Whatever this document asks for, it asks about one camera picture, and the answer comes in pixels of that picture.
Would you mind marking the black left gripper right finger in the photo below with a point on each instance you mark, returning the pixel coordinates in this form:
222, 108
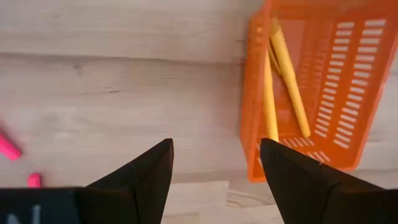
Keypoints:
311, 202

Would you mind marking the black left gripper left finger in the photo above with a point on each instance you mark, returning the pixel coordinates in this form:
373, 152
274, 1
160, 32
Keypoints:
124, 205

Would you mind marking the pink marker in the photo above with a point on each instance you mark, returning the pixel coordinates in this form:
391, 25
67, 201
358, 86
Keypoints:
34, 181
9, 148

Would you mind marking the yellow marker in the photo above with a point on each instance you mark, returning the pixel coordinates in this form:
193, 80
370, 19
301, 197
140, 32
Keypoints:
270, 109
290, 81

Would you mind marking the orange plastic basket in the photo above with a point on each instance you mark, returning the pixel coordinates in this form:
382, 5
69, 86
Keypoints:
252, 93

